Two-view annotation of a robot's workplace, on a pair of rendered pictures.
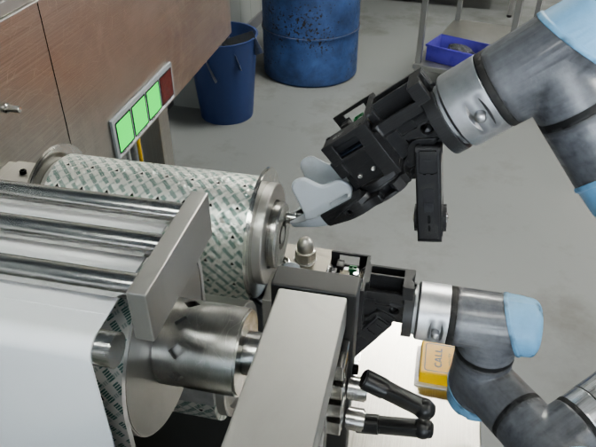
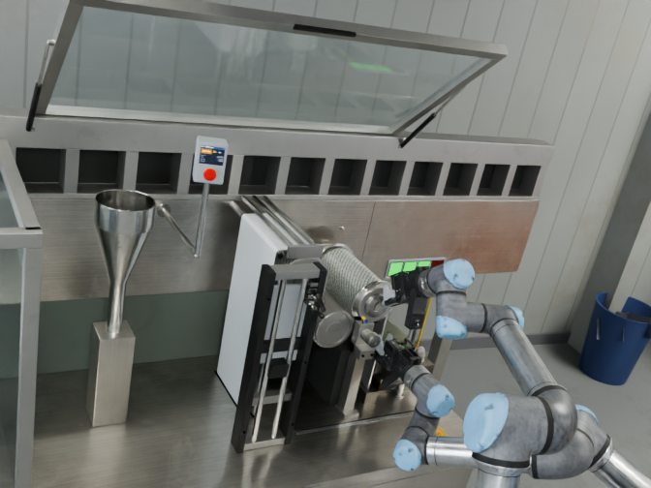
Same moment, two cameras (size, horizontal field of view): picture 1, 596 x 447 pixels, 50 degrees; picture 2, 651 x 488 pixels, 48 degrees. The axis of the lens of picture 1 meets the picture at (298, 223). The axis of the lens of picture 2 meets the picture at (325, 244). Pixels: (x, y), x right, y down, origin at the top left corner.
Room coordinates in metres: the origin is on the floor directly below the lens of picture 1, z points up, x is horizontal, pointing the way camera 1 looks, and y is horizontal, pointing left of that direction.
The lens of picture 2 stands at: (-0.91, -1.20, 2.20)
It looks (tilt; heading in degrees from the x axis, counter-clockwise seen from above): 22 degrees down; 45
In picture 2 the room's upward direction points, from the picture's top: 12 degrees clockwise
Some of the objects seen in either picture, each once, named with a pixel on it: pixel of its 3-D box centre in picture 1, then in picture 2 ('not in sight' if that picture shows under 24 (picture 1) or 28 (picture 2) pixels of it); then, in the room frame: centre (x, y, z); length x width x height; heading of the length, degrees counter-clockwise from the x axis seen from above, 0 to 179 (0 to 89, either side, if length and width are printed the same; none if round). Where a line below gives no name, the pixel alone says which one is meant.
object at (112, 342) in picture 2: not in sight; (113, 324); (-0.11, 0.29, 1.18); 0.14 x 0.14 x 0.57
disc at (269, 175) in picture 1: (262, 232); (374, 302); (0.57, 0.04, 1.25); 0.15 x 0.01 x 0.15; 168
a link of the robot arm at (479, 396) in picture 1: (486, 384); (422, 428); (0.56, -0.25, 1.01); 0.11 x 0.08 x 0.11; 26
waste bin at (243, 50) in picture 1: (228, 72); (618, 339); (3.38, 0.39, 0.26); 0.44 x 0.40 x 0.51; 75
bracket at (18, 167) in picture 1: (19, 176); not in sight; (0.64, 0.33, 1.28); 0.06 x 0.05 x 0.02; 78
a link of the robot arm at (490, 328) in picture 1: (492, 323); (433, 396); (0.57, -0.24, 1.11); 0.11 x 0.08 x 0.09; 78
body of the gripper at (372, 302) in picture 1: (366, 298); (402, 360); (0.61, -0.09, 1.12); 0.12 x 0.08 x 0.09; 78
